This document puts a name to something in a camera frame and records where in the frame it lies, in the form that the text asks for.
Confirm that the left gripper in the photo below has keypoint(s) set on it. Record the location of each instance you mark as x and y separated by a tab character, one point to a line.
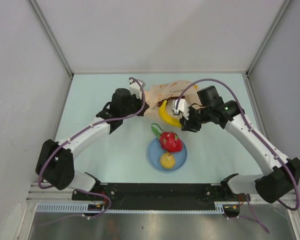
139	102

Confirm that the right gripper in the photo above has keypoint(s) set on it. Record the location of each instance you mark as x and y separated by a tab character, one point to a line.
188	125

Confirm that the yellow fake banana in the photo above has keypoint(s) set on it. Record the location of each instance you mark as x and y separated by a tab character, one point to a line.
166	117

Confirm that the red fake dragon fruit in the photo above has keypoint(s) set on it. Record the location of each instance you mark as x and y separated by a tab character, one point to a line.
169	140

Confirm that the translucent orange plastic bag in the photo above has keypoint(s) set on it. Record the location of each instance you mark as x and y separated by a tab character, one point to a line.
160	92

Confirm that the yellow fake pear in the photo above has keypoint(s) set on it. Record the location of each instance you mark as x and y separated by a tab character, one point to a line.
167	160

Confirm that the blue plastic plate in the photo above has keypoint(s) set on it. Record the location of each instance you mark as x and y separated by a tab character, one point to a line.
155	151

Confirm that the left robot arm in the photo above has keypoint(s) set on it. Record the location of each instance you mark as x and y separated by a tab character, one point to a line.
56	160

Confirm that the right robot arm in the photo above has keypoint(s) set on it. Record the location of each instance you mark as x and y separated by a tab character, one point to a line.
279	173

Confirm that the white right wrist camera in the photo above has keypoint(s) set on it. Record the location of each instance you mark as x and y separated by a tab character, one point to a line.
180	107

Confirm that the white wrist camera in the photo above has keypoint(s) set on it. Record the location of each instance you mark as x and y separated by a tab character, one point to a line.
136	87
180	107

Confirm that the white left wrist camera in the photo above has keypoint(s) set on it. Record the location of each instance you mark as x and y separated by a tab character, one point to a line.
136	87

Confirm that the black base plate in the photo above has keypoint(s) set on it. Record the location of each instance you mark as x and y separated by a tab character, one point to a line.
167	196

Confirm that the aluminium frame rail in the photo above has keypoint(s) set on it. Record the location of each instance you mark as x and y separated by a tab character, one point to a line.
51	195

